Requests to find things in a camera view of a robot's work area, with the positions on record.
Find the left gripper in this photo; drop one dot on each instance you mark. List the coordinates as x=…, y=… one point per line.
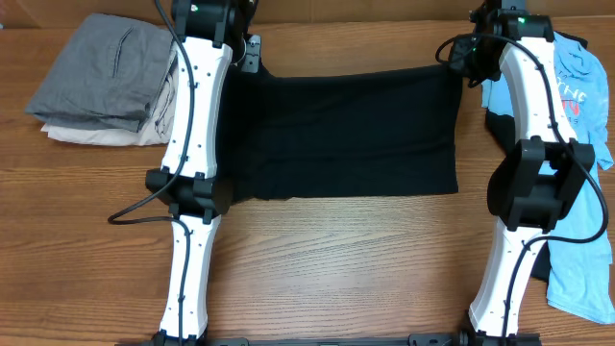
x=251, y=63

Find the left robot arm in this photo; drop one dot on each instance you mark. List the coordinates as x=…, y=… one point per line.
x=208, y=38

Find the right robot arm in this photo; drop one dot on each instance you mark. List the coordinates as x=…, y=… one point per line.
x=538, y=182

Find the folded white trousers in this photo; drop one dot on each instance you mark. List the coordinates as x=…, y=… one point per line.
x=155, y=130

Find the black t-shirt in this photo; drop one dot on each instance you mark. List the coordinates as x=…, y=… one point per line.
x=388, y=133

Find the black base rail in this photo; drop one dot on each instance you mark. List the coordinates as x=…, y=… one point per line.
x=327, y=342

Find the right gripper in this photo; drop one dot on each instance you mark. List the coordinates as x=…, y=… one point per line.
x=459, y=65

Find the folded grey trousers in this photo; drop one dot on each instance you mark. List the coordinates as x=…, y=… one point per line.
x=108, y=76

